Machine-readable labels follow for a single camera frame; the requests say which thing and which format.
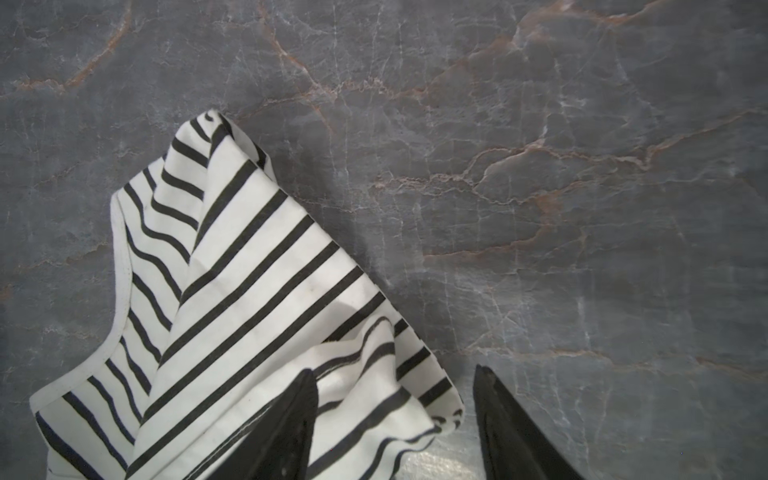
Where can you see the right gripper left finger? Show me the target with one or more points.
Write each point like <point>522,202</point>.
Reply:
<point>278,446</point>

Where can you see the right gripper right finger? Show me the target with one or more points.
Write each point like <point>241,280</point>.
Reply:
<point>512,445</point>

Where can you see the black white striped tank top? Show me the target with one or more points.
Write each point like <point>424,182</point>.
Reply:
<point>227,290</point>

